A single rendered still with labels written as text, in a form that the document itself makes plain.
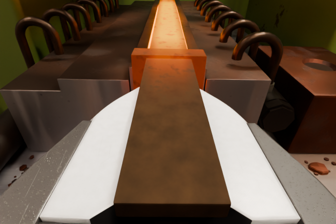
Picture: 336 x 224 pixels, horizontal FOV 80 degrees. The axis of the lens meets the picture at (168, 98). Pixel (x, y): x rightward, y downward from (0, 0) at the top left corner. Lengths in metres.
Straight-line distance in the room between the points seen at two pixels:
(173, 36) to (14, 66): 0.25
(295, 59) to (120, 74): 0.18
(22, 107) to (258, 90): 0.18
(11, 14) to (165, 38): 0.22
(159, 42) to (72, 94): 0.08
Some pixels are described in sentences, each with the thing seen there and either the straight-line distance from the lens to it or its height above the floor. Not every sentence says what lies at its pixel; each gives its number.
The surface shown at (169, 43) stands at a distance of 0.17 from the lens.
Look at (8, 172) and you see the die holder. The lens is 0.22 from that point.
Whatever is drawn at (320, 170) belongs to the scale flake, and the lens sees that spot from 0.22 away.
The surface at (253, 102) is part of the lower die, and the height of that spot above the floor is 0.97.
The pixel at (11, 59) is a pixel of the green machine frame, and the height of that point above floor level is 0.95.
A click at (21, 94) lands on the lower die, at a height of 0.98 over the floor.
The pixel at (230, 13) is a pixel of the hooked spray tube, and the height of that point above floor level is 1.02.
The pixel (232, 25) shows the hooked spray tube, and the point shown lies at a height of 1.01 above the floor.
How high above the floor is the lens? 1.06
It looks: 33 degrees down
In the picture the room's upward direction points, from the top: 2 degrees clockwise
